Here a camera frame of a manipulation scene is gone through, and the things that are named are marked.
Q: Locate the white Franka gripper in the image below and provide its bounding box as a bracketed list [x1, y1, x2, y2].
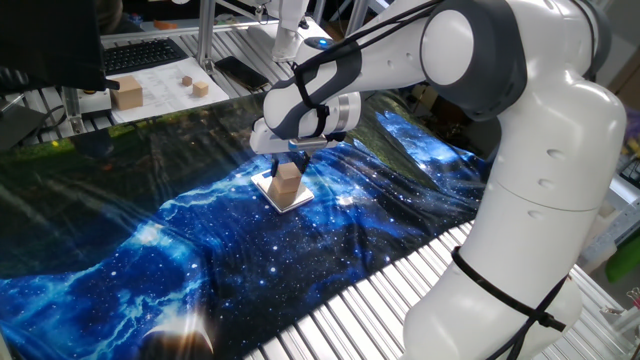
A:
[248, 115, 346, 179]

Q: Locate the light wooden cube block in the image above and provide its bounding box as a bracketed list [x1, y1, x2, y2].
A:
[272, 162, 304, 195]

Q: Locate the silver digital pocket scale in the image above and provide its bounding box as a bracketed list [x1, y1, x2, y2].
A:
[250, 169, 316, 215]

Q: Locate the black smartphone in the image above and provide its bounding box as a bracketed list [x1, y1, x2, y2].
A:
[214, 55, 272, 93]

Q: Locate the galaxy print cloth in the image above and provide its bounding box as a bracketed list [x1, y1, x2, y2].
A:
[0, 84, 492, 360]

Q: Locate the white cylindrical device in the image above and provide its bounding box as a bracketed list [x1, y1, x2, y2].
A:
[248, 0, 321, 64]

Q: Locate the white printed paper sheet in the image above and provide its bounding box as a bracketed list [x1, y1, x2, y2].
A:
[106, 56, 231, 125]

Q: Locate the large wooden cube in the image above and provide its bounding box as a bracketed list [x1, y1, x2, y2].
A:
[109, 75, 145, 112]

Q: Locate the black computer keyboard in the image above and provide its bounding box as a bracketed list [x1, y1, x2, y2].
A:
[102, 38, 189, 77]

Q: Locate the black computer monitor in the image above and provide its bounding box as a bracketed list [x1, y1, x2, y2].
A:
[0, 0, 121, 95]

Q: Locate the dark grey flat panel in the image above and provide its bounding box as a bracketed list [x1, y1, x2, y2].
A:
[0, 97, 46, 151]

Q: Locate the green plastic object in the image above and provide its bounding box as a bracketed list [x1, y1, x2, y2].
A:
[605, 234, 640, 284]

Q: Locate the upright aluminium frame post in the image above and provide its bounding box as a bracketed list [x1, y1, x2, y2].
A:
[195, 0, 218, 75]

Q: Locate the horizontal aluminium frame rail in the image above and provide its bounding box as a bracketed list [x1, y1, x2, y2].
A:
[99, 20, 271, 44]

